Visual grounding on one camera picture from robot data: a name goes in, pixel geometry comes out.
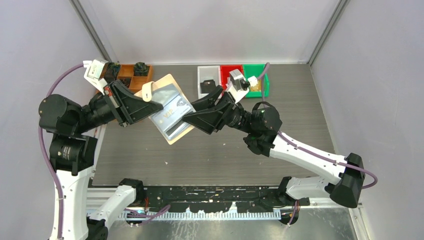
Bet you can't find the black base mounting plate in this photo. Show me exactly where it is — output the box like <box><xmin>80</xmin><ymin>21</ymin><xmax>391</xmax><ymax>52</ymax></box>
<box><xmin>129</xmin><ymin>185</ymin><xmax>295</xmax><ymax>214</ymax></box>

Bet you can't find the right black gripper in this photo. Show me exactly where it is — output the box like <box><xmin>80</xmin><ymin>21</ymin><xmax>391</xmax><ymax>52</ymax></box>
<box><xmin>179</xmin><ymin>84</ymin><xmax>256</xmax><ymax>134</ymax></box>

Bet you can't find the green plastic bin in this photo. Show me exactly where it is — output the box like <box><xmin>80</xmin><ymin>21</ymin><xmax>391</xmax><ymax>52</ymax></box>
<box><xmin>242</xmin><ymin>64</ymin><xmax>270</xmax><ymax>98</ymax></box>

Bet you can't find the silver VIP card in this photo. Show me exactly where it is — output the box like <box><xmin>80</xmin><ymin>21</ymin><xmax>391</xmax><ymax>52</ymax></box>
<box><xmin>150</xmin><ymin>95</ymin><xmax>195</xmax><ymax>139</ymax></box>

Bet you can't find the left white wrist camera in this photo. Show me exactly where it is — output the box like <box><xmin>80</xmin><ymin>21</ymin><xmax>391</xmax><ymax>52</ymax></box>
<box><xmin>82</xmin><ymin>58</ymin><xmax>109</xmax><ymax>95</ymax></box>

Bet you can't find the dark bundle top right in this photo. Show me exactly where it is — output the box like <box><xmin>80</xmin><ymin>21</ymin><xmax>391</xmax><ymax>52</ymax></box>
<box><xmin>133</xmin><ymin>62</ymin><xmax>150</xmax><ymax>77</ymax></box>

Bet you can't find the aluminium rail frame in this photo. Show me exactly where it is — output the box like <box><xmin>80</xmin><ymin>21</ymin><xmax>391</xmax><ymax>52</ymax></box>
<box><xmin>85</xmin><ymin>186</ymin><xmax>363</xmax><ymax>221</ymax></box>

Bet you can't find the black item in white bin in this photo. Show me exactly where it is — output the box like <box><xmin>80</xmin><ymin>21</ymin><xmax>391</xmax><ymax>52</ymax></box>
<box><xmin>199</xmin><ymin>79</ymin><xmax>217</xmax><ymax>94</ymax></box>

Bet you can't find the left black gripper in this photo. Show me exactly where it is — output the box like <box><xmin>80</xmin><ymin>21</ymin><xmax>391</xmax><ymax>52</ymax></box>
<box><xmin>76</xmin><ymin>78</ymin><xmax>165</xmax><ymax>131</ymax></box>

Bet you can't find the dark bundle middle centre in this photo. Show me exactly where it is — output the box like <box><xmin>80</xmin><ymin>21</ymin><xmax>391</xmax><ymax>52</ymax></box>
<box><xmin>120</xmin><ymin>78</ymin><xmax>132</xmax><ymax>88</ymax></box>

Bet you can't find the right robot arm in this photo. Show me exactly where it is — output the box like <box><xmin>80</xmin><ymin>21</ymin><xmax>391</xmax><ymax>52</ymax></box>
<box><xmin>183</xmin><ymin>86</ymin><xmax>365</xmax><ymax>209</ymax></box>

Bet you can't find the wooden compartment tray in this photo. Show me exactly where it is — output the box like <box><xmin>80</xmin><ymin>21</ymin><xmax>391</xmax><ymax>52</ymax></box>
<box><xmin>102</xmin><ymin>64</ymin><xmax>154</xmax><ymax>93</ymax></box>

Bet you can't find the white plastic bin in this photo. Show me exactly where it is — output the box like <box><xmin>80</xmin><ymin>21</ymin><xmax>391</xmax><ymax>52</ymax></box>
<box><xmin>197</xmin><ymin>65</ymin><xmax>222</xmax><ymax>99</ymax></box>

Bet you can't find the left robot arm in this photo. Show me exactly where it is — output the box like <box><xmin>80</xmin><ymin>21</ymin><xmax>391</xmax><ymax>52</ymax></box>
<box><xmin>38</xmin><ymin>80</ymin><xmax>163</xmax><ymax>240</ymax></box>

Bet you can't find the dark bundle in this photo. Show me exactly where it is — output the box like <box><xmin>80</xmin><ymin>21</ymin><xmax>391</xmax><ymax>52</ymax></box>
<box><xmin>103</xmin><ymin>62</ymin><xmax>121</xmax><ymax>83</ymax></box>
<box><xmin>133</xmin><ymin>62</ymin><xmax>150</xmax><ymax>77</ymax></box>
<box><xmin>120</xmin><ymin>78</ymin><xmax>132</xmax><ymax>88</ymax></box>

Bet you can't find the dark bundle top left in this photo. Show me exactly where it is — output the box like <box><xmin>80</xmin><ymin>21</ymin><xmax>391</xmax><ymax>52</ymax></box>
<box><xmin>103</xmin><ymin>62</ymin><xmax>121</xmax><ymax>83</ymax></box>

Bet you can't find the red plastic bin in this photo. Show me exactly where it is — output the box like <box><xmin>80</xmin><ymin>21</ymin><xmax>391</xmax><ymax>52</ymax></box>
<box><xmin>220</xmin><ymin>64</ymin><xmax>244</xmax><ymax>90</ymax></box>

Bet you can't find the gold card in green bin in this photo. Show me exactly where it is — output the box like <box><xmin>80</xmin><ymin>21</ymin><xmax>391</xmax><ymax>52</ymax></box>
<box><xmin>248</xmin><ymin>78</ymin><xmax>262</xmax><ymax>92</ymax></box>

